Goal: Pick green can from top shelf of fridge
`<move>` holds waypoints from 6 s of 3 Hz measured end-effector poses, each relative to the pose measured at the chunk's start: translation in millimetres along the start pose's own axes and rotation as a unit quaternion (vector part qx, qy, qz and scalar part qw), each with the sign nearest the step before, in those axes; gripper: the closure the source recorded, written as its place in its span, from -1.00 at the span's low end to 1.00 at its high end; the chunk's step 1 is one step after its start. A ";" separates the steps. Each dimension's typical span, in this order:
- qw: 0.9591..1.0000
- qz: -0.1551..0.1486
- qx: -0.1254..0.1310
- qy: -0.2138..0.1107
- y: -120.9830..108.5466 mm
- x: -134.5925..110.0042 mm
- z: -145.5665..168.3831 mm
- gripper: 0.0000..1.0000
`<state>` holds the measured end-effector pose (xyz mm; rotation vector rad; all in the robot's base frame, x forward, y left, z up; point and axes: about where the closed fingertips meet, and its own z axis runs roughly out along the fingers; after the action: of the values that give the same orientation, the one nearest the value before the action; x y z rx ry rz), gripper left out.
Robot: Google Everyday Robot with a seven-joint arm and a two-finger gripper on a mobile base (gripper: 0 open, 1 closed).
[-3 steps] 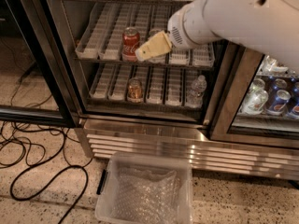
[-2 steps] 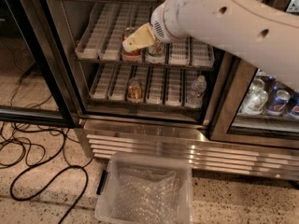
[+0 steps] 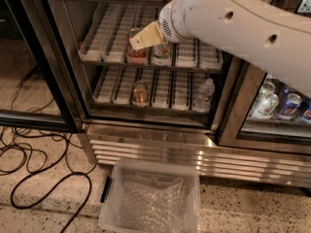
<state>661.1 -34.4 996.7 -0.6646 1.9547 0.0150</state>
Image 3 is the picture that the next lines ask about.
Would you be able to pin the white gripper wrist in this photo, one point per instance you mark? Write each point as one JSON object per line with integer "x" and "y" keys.
{"x": 166, "y": 23}

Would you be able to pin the closed right fridge door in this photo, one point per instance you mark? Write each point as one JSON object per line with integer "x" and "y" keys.
{"x": 259, "y": 134}

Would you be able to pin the clear water bottle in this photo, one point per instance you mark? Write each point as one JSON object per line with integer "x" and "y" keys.
{"x": 203, "y": 96}

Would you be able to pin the clear plastic storage bin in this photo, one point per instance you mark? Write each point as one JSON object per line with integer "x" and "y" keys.
{"x": 113, "y": 192}

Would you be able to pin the open glass fridge door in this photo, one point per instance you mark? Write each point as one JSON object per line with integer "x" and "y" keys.
{"x": 35, "y": 87}

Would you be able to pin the blue pepsi can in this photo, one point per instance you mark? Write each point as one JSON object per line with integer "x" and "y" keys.
{"x": 304, "y": 112}
{"x": 288, "y": 106}

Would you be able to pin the red cola can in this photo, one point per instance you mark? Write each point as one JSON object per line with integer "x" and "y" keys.
{"x": 135, "y": 56}

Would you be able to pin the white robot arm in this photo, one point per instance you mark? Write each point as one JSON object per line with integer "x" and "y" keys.
{"x": 276, "y": 41}

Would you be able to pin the white green soda can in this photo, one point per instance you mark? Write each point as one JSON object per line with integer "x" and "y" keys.
{"x": 161, "y": 54}

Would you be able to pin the middle shelf tray rack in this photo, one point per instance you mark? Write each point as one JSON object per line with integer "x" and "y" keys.
{"x": 106, "y": 40}

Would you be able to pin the stainless steel fridge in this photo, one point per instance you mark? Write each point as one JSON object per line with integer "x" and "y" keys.
{"x": 111, "y": 132}

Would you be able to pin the gold brown can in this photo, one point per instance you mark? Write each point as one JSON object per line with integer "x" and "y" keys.
{"x": 140, "y": 95}

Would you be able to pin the white can behind glass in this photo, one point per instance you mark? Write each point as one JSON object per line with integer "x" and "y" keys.
{"x": 266, "y": 102}

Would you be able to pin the bubble wrap sheet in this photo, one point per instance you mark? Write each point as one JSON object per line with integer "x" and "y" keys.
{"x": 153, "y": 205}

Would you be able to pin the bottom shelf tray rack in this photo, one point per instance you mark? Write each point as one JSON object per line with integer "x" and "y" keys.
{"x": 167, "y": 89}

